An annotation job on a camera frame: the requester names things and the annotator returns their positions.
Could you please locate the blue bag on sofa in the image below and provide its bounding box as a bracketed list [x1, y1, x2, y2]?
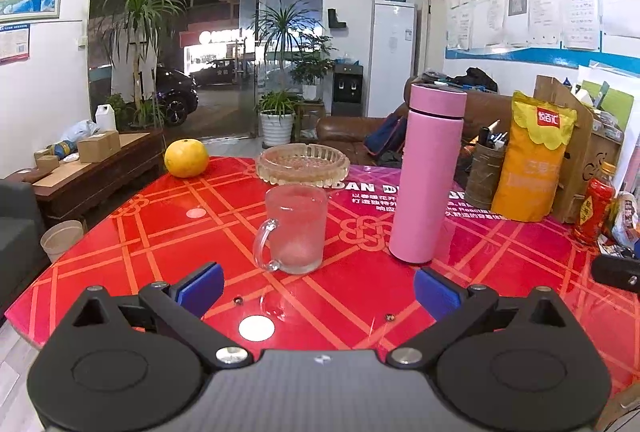
[363, 114, 408, 158]

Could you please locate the yellow orange fruit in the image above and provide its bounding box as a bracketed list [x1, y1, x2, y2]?
[164, 139, 209, 179]

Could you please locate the frosted glass mug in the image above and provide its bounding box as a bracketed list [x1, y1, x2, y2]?
[253, 184, 328, 275]

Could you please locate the red drink bottle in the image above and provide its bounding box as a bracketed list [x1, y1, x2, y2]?
[573, 161, 616, 246]

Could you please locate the pink thermos cap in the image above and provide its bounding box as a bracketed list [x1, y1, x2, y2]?
[409, 84, 466, 118]

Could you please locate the white plastic jug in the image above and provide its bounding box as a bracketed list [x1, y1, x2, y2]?
[94, 104, 117, 132]

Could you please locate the black water dispenser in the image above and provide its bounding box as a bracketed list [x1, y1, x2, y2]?
[331, 63, 363, 117]

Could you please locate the brown leather sofa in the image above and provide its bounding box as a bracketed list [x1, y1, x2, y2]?
[316, 90, 511, 166]

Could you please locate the tall palm plant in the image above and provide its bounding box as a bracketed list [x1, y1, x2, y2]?
[98, 0, 186, 129]

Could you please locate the beige waste bin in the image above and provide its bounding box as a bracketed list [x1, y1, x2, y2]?
[40, 220, 85, 263]

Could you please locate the snack packet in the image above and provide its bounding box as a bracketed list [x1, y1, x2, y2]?
[610, 192, 639, 252]

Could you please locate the dark blue car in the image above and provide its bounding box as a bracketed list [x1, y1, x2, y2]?
[89, 64, 201, 128]

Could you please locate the glass ashtray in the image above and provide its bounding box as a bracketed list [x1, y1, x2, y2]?
[255, 143, 350, 189]

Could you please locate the wooden side table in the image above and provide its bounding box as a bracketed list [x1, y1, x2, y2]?
[1, 129, 165, 227]

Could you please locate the white pot plant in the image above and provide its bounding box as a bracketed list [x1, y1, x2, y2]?
[253, 0, 334, 148]

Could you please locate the woven pen holder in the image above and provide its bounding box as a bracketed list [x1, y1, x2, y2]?
[465, 120, 508, 210]

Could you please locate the small cardboard box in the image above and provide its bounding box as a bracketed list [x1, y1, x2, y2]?
[77, 130, 120, 163]

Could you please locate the pink thermos bottle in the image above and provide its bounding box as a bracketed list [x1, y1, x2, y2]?
[388, 108, 464, 264]

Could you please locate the brown cardboard box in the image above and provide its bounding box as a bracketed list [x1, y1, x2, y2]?
[534, 75, 623, 224]

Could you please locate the white refrigerator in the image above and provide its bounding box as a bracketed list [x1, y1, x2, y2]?
[367, 0, 416, 118]

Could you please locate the orange yellow snack bag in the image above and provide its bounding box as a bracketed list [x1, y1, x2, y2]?
[491, 91, 577, 222]

